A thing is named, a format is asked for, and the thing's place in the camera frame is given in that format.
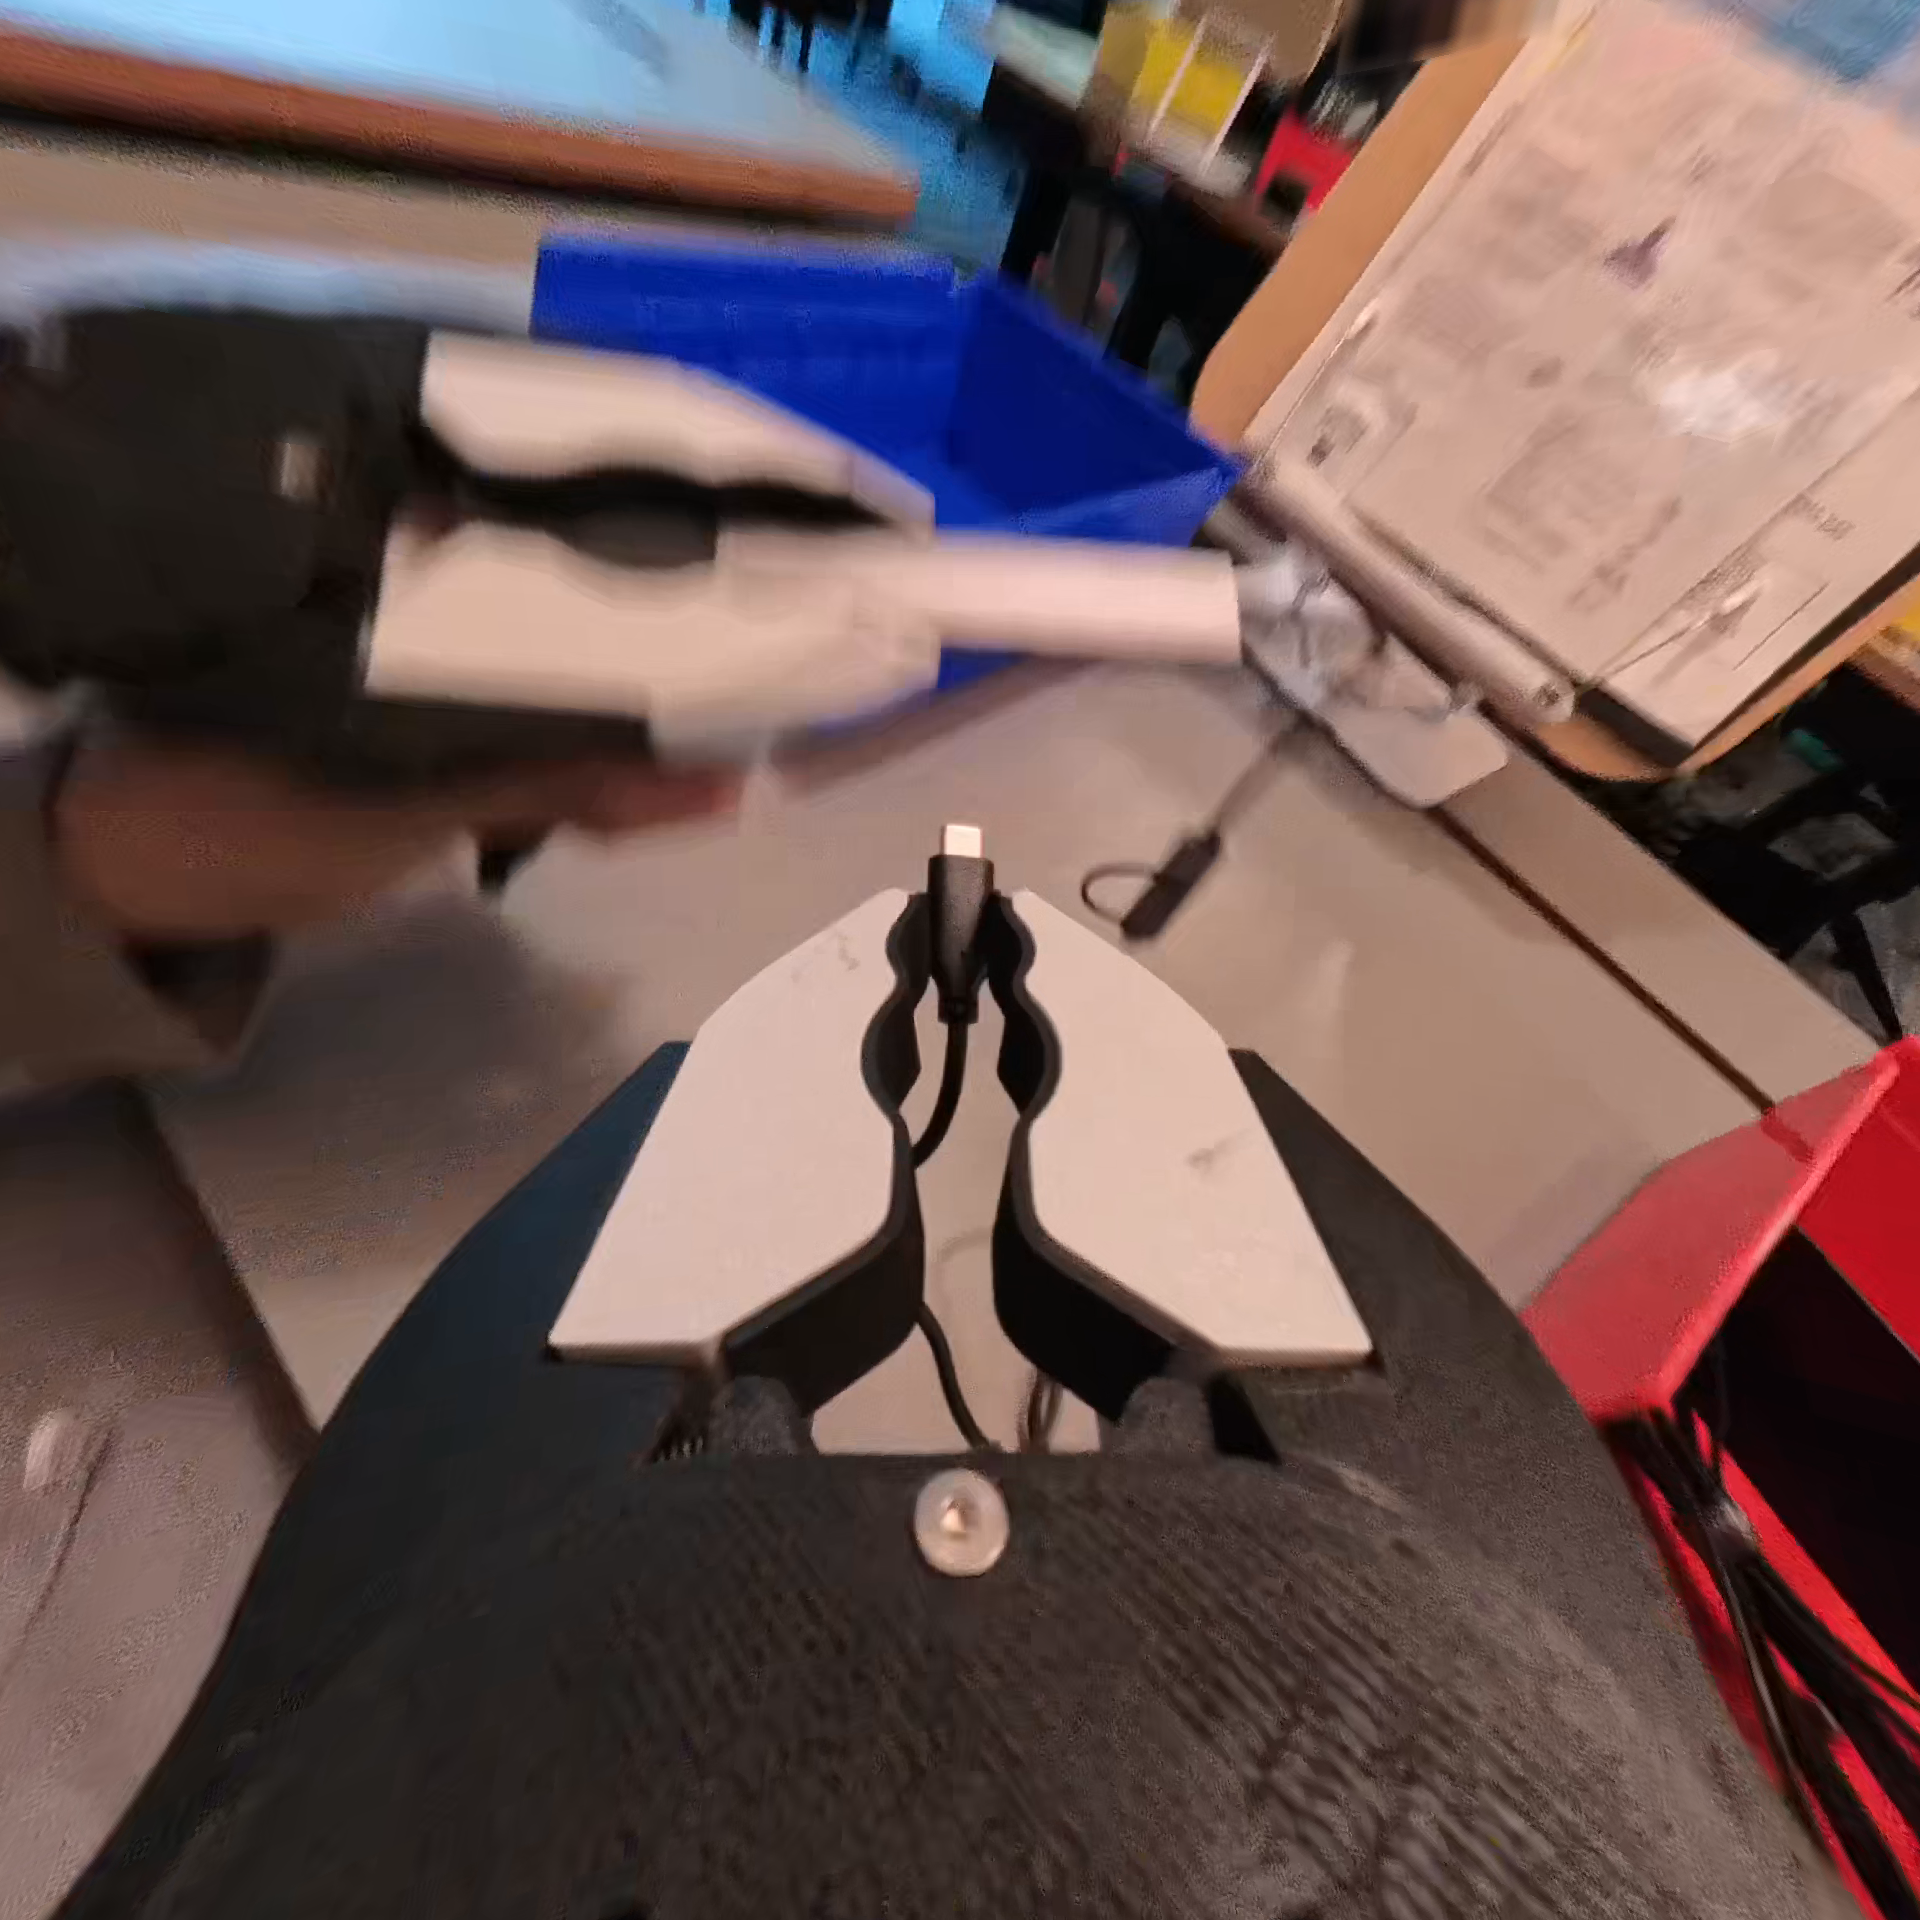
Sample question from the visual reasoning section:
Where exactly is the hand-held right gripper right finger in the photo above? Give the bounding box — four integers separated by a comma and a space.
981, 889, 1378, 1426

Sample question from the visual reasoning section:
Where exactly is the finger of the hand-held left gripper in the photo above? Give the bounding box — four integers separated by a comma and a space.
416, 331, 943, 530
360, 504, 949, 755

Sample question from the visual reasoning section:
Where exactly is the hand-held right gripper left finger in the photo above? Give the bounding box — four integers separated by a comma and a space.
550, 884, 923, 1411

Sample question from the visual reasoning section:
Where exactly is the thin black usb cable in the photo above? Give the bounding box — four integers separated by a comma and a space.
902, 822, 1003, 1455

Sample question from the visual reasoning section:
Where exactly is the red plastic bin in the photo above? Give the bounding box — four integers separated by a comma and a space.
1519, 1035, 1920, 1920

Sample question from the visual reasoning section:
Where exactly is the silver rectangular adapter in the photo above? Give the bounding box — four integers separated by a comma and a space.
853, 534, 1249, 673

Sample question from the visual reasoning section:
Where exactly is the person's left hand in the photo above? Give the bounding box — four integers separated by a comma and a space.
59, 727, 739, 963

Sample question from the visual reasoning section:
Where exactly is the wood-edged table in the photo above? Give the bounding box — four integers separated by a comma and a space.
0, 0, 923, 232

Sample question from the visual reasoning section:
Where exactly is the blue plastic bin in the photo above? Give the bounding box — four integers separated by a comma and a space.
529, 228, 1251, 694

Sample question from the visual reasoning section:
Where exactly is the yellow box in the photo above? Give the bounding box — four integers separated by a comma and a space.
1101, 0, 1251, 154

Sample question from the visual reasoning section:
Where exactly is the red stool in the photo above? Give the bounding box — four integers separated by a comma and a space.
1253, 108, 1356, 216

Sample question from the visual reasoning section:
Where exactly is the white printed paper sheet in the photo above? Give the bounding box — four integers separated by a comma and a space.
1249, 0, 1920, 754

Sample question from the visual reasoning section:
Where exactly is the short black adapter cable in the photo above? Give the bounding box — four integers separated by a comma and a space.
1078, 720, 1308, 943

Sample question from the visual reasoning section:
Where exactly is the bundle of black cables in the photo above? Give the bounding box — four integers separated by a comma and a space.
1617, 1402, 1920, 1920

